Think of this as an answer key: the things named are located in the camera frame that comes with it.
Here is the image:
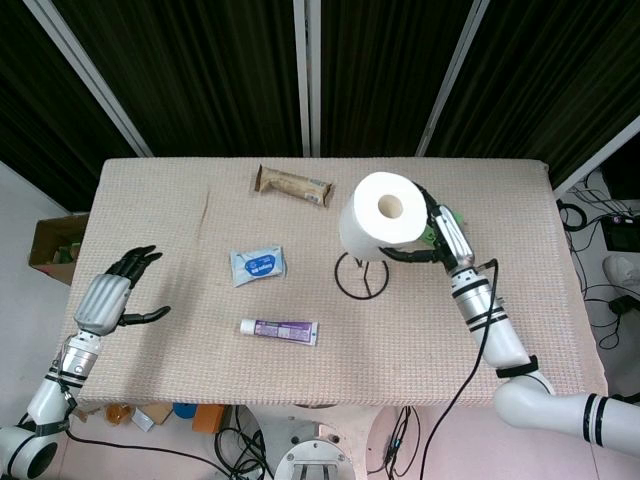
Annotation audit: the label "black and silver right hand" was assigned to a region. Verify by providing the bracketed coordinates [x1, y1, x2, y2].
[382, 182, 476, 274]

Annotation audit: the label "black and silver left hand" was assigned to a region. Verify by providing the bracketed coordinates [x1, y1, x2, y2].
[73, 244, 172, 337]

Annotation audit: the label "white toilet paper roll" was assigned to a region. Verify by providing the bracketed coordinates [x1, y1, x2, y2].
[338, 171, 429, 262]

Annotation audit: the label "grey round robot base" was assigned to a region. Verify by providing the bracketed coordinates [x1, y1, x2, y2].
[273, 438, 354, 480]

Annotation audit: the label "green numbered cube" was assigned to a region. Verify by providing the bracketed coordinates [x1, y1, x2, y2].
[419, 209, 464, 245]

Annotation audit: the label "open cardboard box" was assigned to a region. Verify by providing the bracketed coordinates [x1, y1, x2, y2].
[28, 212, 91, 287]

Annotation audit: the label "orange round container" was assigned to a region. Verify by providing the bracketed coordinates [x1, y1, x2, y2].
[104, 402, 134, 427]

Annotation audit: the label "beige waffle tablecloth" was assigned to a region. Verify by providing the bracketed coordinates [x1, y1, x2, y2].
[65, 157, 610, 409]

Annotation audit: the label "small white box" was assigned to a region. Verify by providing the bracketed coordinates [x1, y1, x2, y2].
[131, 405, 154, 432]

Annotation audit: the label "orange box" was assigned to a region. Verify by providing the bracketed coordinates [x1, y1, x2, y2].
[192, 403, 233, 436]

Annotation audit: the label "blue white wet wipes pack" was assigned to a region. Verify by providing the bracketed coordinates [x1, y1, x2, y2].
[229, 243, 290, 289]

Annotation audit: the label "white shoe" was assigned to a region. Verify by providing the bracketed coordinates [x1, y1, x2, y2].
[601, 252, 640, 292]

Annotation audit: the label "brown snack bar wrapper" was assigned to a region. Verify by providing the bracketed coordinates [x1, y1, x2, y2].
[249, 163, 335, 207]

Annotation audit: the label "purple white toothpaste tube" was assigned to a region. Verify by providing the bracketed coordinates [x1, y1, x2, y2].
[239, 318, 320, 346]

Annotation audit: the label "dark pleated curtain panel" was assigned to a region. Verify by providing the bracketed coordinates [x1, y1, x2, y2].
[432, 0, 640, 186]
[0, 0, 139, 214]
[319, 0, 482, 158]
[52, 0, 306, 159]

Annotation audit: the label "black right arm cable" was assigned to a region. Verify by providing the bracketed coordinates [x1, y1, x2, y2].
[418, 258, 506, 480]

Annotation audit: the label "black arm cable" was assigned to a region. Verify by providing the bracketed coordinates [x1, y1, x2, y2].
[49, 379, 236, 480]
[418, 258, 506, 480]

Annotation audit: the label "tangled black cables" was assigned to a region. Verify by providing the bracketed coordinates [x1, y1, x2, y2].
[555, 169, 640, 351]

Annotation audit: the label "black wire roll holder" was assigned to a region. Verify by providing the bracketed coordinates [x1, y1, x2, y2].
[333, 251, 390, 300]

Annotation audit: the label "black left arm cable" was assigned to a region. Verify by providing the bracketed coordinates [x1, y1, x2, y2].
[49, 379, 236, 480]

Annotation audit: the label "black floor cable bundle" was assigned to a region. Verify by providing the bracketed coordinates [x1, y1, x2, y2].
[214, 404, 275, 480]

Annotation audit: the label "white double partition frame post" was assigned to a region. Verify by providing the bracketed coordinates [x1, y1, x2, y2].
[291, 0, 322, 158]

